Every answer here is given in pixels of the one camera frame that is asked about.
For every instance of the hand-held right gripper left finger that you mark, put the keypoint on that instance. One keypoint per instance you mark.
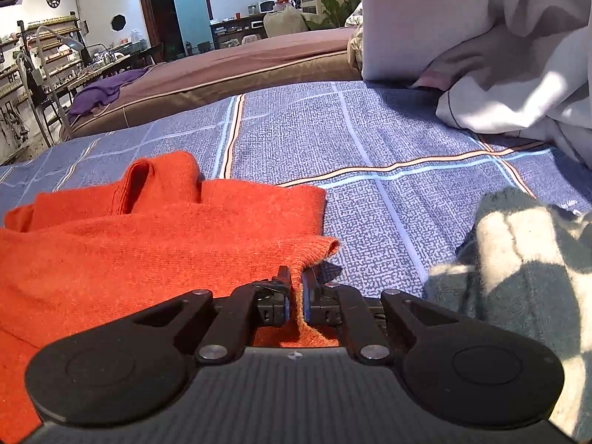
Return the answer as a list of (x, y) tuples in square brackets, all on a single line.
[(280, 305)]

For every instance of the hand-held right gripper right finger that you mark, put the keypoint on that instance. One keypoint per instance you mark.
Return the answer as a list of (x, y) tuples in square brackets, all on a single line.
[(314, 307)]

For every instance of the orange knit sweater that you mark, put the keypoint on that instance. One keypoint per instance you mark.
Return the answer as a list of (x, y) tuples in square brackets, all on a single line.
[(138, 249)]

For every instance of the blue plaid bedsheet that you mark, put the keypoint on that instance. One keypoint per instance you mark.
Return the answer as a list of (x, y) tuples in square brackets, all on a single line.
[(370, 148)]

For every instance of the green white checkered sweater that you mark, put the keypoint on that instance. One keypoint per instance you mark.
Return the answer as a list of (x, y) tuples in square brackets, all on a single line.
[(532, 277)]

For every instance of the brown bed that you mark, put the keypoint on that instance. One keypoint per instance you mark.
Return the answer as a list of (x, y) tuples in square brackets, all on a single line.
[(231, 69)]

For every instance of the floral blanket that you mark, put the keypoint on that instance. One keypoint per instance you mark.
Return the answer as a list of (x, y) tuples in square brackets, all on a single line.
[(355, 41)]

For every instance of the purple cloth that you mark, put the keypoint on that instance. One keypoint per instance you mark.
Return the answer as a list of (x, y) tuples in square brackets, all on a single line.
[(106, 88)]

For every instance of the dark wooden sideboard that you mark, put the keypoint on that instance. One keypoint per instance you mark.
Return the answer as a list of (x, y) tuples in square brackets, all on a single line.
[(236, 30)]

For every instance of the cream cushion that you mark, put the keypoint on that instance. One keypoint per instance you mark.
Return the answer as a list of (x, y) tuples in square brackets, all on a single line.
[(282, 23)]

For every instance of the green potted plant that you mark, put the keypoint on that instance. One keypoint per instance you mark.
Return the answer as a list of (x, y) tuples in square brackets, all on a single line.
[(337, 11)]

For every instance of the cluttered work table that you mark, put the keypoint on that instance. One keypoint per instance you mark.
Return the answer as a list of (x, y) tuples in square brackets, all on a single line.
[(99, 67)]

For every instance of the white microwave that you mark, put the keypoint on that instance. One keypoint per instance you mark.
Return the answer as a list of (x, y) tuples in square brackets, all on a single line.
[(267, 6)]

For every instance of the white quilt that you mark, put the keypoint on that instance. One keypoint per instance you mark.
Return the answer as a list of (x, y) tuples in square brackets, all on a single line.
[(439, 9)]

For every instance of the white floor lamp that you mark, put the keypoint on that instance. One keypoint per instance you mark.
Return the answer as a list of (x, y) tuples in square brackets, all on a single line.
[(44, 55)]

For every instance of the metal shelf rack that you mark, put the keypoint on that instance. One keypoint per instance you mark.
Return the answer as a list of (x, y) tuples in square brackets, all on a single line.
[(41, 51)]

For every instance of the doorway with blue wall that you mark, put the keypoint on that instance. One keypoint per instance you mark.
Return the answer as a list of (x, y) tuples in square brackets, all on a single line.
[(189, 4)]

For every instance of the black octagonal wall ornament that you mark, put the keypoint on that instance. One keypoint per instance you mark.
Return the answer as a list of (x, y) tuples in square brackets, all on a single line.
[(119, 22)]

